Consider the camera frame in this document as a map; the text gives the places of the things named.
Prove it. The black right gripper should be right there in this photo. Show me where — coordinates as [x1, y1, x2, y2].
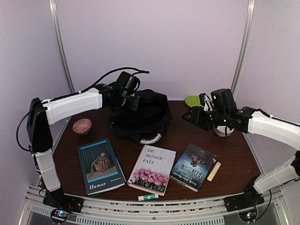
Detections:
[181, 106, 228, 131]

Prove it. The black student backpack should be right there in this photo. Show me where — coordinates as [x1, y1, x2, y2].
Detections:
[110, 89, 172, 145]

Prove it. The pink roses Designer Fate book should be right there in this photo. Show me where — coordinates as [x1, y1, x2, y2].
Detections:
[127, 145, 176, 196]

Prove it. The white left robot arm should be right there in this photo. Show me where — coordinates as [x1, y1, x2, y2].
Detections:
[27, 71, 140, 208]

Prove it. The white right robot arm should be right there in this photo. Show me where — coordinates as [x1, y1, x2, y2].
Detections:
[182, 89, 300, 207]

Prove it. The green plate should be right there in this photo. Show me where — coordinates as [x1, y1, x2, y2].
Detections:
[185, 96, 202, 108]

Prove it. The white bowl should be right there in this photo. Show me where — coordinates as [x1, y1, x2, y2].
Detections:
[214, 126, 234, 137]

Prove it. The dark Wuthering Heights book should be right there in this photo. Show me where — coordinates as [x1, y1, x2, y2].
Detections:
[170, 144, 216, 192]

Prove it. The yellow highlighter marker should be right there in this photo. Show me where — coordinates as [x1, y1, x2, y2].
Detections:
[207, 162, 221, 181]

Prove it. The blue Humor book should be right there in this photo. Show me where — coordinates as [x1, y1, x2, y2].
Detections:
[77, 138, 126, 196]

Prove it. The green white glue stick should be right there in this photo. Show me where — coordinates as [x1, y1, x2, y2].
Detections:
[138, 194, 159, 201]

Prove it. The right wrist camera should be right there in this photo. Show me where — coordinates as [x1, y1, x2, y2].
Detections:
[199, 93, 214, 111]

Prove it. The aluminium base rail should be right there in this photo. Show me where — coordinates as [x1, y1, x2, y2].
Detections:
[23, 184, 282, 225]

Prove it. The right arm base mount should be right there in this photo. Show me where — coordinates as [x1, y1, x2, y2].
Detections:
[224, 193, 264, 212]

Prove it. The left aluminium frame post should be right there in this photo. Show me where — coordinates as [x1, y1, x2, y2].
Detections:
[49, 0, 75, 93]

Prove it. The aluminium frame post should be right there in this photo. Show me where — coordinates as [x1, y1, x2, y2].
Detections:
[231, 0, 256, 98]
[49, 0, 75, 93]

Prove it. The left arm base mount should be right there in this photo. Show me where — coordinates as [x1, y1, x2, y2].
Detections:
[43, 194, 84, 213]

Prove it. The right aluminium frame post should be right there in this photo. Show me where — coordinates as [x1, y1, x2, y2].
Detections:
[231, 0, 256, 98]

